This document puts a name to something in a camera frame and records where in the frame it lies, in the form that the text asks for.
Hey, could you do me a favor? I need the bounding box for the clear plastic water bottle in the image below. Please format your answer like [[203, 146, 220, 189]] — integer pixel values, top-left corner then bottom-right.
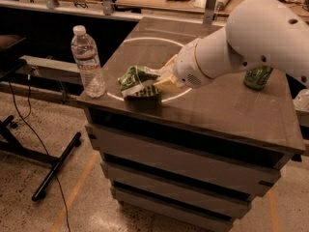
[[70, 25, 105, 98]]

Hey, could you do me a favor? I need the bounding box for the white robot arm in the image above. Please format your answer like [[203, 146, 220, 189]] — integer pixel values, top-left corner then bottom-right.
[[154, 0, 309, 92]]

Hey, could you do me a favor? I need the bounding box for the black chair base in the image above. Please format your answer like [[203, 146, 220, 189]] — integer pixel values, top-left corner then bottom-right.
[[0, 115, 81, 202]]

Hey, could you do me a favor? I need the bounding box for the grey drawer cabinet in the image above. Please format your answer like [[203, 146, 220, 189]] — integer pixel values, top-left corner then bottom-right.
[[85, 105, 304, 232]]

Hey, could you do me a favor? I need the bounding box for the green jalapeno chip bag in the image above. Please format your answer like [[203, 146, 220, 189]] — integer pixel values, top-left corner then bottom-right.
[[118, 65, 159, 98]]

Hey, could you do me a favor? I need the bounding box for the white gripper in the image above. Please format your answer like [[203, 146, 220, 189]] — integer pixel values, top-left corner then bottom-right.
[[154, 39, 212, 93]]

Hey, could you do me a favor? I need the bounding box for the green soda can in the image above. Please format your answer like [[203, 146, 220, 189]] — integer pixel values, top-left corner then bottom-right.
[[243, 66, 273, 90]]

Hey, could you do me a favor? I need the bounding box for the black floor cable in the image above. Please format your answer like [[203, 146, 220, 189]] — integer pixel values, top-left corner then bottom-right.
[[7, 69, 71, 232]]

